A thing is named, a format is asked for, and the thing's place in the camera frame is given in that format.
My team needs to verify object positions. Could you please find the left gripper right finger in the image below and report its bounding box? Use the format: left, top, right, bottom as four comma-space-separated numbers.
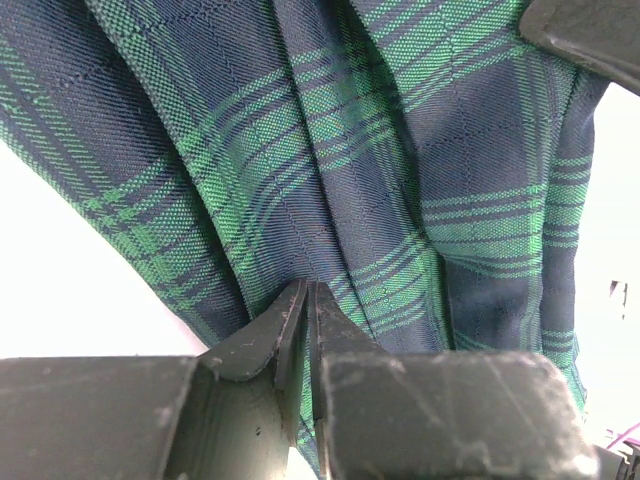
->
307, 282, 600, 479

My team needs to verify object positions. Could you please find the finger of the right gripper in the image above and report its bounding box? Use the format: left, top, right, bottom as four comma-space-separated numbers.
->
519, 0, 639, 94

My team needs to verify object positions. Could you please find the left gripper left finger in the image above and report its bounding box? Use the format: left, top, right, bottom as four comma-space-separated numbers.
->
1, 280, 307, 479

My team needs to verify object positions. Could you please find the green plaid skirt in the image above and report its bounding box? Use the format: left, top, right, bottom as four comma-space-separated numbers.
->
1, 1, 608, 478

